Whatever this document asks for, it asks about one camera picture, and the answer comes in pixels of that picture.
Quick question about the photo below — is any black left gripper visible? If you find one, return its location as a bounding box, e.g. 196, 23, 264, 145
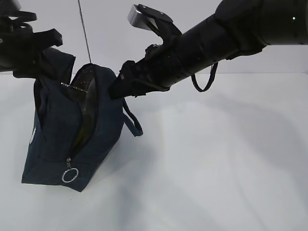
0, 23, 63, 79

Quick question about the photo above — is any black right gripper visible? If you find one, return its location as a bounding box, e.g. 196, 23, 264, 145
108, 44, 183, 100

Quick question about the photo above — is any dark navy fabric bag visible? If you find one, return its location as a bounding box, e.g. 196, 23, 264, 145
21, 48, 143, 192

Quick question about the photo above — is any yellow lemon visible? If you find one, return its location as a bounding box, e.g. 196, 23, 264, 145
75, 121, 90, 147

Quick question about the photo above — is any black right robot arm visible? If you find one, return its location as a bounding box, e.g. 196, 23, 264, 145
109, 0, 308, 99

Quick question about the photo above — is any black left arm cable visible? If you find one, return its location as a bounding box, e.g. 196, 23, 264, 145
0, 0, 38, 27

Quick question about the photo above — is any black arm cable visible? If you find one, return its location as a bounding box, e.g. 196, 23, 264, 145
0, 0, 38, 27
191, 61, 219, 92

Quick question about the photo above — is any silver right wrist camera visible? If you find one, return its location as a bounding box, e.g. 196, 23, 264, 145
127, 4, 182, 40

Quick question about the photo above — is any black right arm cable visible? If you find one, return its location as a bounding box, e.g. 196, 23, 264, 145
191, 61, 219, 92

